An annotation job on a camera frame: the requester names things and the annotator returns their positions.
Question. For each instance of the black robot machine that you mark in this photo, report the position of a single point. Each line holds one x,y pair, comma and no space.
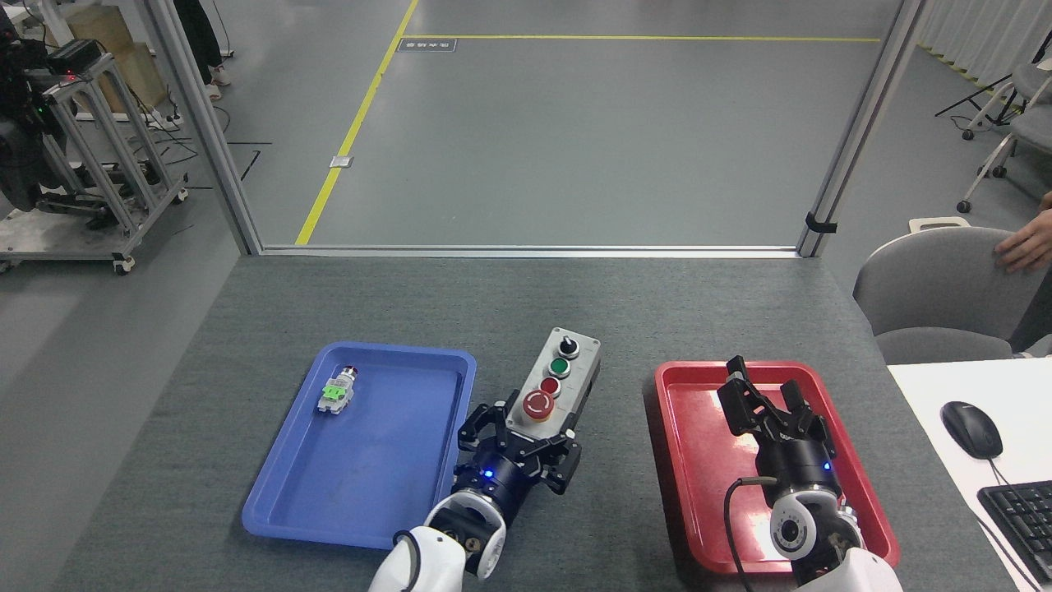
20,156

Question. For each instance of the aluminium cart on wheels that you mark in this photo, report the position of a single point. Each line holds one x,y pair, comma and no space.
107,148

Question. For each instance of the grey padded chair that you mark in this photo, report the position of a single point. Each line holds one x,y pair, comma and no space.
937,288

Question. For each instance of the person's left hand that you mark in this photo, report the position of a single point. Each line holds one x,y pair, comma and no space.
1027,247

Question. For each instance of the red plastic tray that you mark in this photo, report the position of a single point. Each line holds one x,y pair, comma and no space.
699,477

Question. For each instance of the grey control box with buttons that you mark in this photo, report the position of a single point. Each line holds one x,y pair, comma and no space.
567,382

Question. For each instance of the silver aluminium frame rail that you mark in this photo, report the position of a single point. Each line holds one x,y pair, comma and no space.
526,251

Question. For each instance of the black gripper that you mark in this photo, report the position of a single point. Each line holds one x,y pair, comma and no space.
497,481
797,469

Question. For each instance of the black floor stand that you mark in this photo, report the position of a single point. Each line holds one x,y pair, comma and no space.
970,99

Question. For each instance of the black keyboard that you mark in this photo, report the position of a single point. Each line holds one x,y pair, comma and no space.
1023,526

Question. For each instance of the black clip on post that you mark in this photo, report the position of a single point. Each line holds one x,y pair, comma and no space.
818,224

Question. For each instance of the white desk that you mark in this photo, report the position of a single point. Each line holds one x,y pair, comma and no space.
937,411

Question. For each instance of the white curtain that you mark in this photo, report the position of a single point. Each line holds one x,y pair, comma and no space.
970,33

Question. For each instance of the silver push button switch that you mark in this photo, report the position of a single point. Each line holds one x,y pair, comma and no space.
851,520

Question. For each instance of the brown cardboard box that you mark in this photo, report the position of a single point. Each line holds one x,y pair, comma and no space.
119,45

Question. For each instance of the push button with green block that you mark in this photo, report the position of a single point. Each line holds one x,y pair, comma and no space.
335,395

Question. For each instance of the small metal floor plate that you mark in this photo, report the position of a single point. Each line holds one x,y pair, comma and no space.
341,161

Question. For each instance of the black computer mouse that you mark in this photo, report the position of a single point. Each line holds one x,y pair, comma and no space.
971,429

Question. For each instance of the grey chair with white legs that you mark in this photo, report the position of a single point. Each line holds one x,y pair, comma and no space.
1034,82
1034,131

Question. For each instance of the person in dark trousers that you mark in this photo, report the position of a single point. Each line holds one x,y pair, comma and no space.
197,37

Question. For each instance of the dark floor label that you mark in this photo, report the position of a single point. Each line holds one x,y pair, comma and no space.
426,45

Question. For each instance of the silver aluminium frame post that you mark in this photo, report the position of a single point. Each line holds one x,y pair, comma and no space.
205,131
859,131

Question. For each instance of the blue plastic tray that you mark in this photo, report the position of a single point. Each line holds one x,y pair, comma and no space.
378,460

